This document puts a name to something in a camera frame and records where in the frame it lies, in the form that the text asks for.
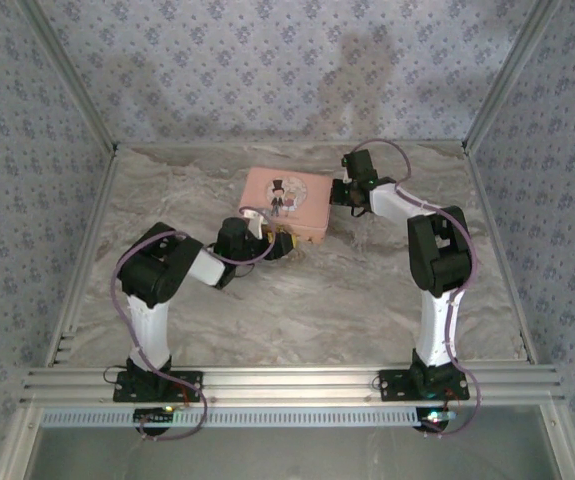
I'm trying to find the pink cartoon tin box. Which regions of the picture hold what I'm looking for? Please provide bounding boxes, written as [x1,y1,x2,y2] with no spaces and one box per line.
[238,166,334,245]

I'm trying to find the small controller board with LED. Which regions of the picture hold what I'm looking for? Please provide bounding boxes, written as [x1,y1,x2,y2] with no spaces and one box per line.
[133,407,177,435]
[415,407,457,435]

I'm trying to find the long aluminium mounting rail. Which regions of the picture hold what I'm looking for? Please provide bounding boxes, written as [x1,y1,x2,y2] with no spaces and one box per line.
[20,366,566,405]

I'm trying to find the white slotted cable duct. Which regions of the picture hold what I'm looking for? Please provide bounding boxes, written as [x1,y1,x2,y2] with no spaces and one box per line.
[40,405,451,430]

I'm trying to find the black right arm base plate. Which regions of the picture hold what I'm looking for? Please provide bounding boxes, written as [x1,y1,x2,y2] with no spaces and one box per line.
[378,368,471,403]

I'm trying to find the aluminium frame post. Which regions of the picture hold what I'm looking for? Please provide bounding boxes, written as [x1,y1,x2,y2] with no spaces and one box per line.
[462,0,564,151]
[16,0,119,154]

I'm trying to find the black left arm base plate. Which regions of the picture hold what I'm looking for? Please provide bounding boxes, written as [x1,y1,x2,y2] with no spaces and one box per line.
[113,371,205,404]

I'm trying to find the aluminium frame leg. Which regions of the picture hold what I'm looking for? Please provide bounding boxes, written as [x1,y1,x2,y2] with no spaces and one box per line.
[0,405,44,480]
[541,404,575,480]

